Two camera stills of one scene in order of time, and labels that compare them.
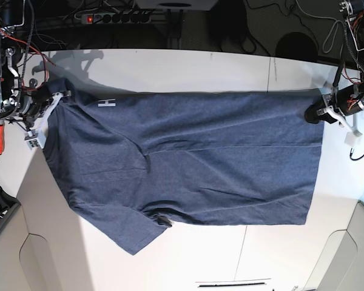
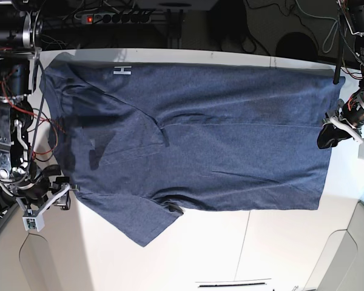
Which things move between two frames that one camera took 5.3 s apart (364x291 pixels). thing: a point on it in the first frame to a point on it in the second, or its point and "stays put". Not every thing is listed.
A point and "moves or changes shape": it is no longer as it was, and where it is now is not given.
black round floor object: [296, 45] stays put
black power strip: [125, 17] stays put
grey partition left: [34, 250] stays put
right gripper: [347, 99] to [355, 111]
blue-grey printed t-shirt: [197, 159] moves or changes shape
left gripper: [35, 104] to [33, 192]
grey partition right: [347, 260] stays put
